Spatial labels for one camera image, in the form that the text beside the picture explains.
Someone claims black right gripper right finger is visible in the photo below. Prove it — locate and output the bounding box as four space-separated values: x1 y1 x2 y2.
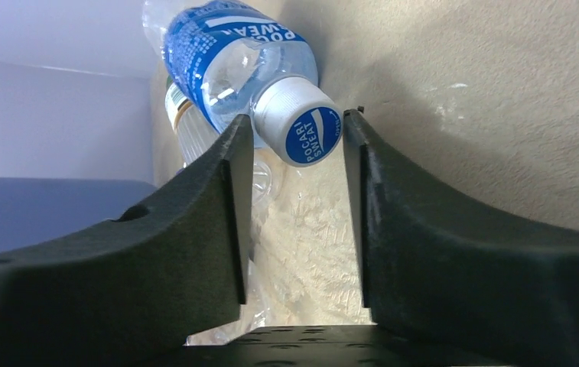
343 109 579 366

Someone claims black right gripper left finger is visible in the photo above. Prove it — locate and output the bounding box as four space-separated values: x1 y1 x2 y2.
0 115 253 366

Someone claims green cap clear bottle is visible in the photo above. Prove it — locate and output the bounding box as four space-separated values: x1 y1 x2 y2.
164 77 280 205

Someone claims blue label bottle back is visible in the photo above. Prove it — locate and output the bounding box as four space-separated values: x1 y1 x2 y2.
141 1 343 167

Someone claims blue plastic bin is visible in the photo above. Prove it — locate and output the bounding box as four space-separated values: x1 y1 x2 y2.
0 177 156 253

